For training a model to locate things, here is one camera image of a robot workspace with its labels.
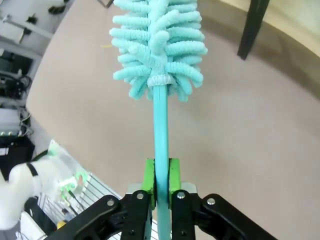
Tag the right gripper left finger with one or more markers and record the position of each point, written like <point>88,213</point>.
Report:
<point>140,212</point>

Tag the small yellow scrap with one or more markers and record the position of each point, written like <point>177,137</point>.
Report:
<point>106,46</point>

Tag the black equipment box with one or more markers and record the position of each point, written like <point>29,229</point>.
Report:
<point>15,155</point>

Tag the white metal frame beam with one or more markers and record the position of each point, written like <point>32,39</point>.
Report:
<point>30,27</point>

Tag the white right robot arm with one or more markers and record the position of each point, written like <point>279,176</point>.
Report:
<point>17,190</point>

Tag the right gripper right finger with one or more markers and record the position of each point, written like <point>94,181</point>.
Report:
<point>182,215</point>

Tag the teal chenille duster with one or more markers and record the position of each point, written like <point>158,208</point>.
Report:
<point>160,120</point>

